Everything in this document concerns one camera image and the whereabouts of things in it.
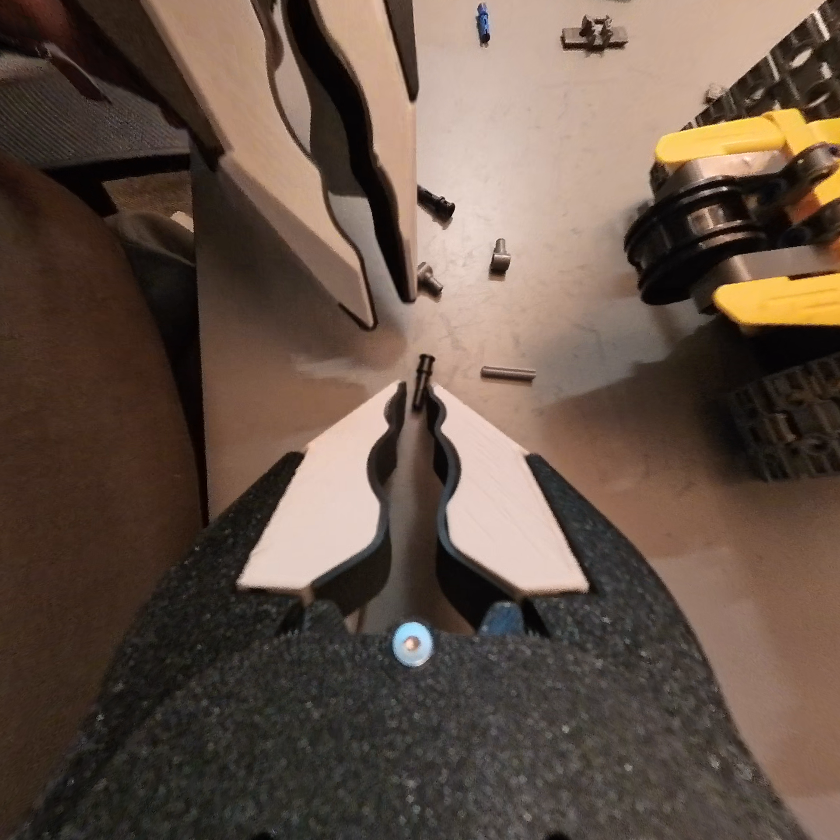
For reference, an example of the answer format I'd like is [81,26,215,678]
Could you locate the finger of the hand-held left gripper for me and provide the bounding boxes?
[285,0,421,304]
[141,0,379,330]

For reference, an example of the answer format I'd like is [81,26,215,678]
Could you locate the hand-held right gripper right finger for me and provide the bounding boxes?
[425,382,590,608]

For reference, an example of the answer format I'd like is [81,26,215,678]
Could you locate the person's brown trouser leg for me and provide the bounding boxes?
[0,154,207,840]

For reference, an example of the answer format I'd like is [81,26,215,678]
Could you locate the grey ribbed cloth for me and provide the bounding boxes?
[0,52,191,172]

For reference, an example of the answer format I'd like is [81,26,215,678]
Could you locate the dark grey toy track link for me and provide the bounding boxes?
[561,16,630,50]

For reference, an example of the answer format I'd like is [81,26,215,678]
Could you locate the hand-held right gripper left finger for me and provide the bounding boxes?
[236,379,408,605]

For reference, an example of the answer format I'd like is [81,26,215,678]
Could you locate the yellow black tracked toy vehicle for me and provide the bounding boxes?
[623,0,840,483]

